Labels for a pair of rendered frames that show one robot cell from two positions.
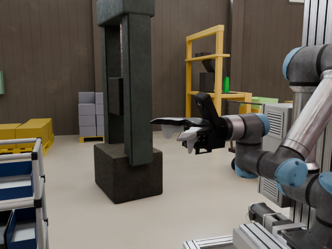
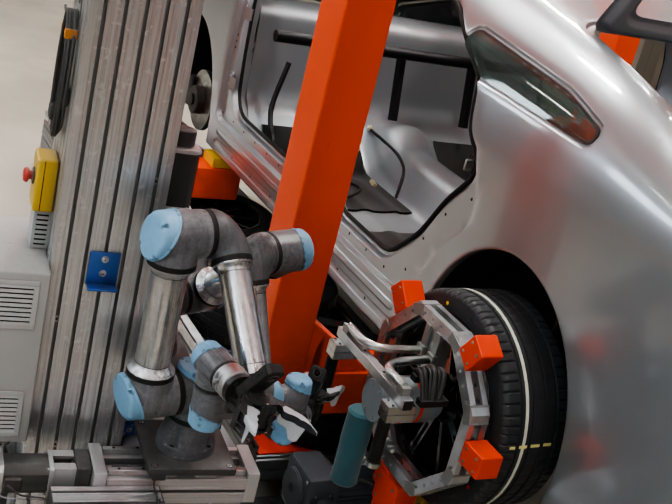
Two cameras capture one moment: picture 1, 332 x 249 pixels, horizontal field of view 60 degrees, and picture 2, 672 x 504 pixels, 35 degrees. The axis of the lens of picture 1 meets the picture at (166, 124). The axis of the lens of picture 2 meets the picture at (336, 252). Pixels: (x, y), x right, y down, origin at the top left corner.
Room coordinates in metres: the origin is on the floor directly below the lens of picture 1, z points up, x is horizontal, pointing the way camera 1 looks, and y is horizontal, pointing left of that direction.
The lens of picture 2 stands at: (1.04, 1.82, 2.33)
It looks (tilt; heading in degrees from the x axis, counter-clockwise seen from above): 21 degrees down; 260
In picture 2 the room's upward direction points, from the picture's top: 14 degrees clockwise
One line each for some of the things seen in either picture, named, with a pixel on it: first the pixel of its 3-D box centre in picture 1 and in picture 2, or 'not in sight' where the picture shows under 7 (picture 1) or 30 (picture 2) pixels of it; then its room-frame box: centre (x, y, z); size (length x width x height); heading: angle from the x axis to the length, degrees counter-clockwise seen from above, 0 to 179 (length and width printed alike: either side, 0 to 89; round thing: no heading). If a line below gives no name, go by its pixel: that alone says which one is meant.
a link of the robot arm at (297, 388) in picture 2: not in sight; (291, 395); (0.60, -0.71, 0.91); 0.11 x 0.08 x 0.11; 37
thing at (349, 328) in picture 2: not in sight; (387, 328); (0.32, -0.98, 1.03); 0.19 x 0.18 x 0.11; 20
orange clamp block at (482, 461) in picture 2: not in sight; (480, 459); (0.06, -0.64, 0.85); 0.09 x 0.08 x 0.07; 110
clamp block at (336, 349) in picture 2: not in sight; (344, 348); (0.42, -1.02, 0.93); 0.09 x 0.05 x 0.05; 20
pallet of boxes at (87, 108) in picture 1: (103, 115); not in sight; (6.41, 1.40, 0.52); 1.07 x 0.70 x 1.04; 104
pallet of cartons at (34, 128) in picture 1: (24, 136); not in sight; (5.40, 2.71, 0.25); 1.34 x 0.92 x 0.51; 16
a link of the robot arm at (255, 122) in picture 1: (249, 127); (215, 365); (0.86, -0.25, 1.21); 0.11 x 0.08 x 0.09; 118
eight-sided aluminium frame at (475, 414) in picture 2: not in sight; (423, 398); (0.17, -0.93, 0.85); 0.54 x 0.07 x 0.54; 110
